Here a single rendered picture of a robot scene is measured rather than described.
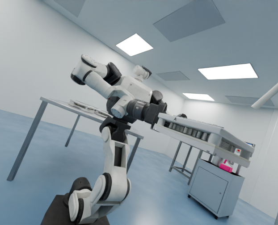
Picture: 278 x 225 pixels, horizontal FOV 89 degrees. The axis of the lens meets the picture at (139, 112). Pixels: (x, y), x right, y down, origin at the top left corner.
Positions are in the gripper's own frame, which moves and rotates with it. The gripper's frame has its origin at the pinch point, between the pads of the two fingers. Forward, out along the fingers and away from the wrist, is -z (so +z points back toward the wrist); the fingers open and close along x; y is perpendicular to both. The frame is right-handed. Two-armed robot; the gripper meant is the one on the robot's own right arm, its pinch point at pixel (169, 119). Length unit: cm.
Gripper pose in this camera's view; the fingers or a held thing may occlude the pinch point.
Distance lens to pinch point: 59.2
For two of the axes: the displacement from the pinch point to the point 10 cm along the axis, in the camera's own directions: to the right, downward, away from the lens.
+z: -8.5, -3.0, 4.3
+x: -3.6, 9.3, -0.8
